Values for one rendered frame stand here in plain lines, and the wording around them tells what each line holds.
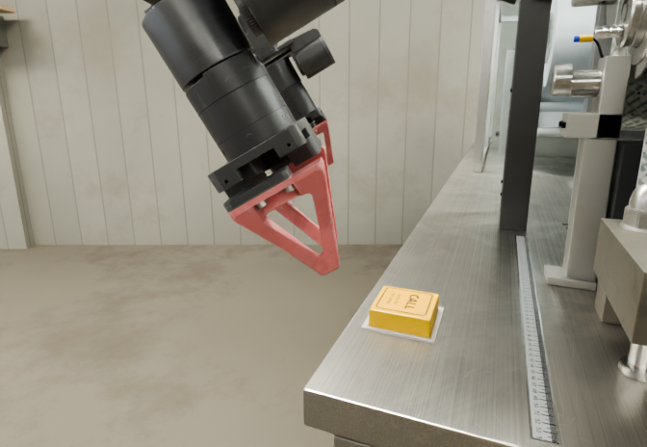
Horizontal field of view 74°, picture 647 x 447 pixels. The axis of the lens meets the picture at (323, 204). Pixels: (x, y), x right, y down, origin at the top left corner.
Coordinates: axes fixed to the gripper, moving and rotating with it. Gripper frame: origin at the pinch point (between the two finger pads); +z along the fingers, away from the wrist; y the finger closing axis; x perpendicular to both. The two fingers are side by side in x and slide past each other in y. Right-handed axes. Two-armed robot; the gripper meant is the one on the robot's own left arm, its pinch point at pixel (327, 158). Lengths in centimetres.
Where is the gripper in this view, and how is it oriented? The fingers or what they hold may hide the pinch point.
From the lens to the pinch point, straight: 81.3
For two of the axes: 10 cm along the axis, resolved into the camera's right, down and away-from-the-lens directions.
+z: 5.0, 8.4, 2.0
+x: -8.7, 4.8, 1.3
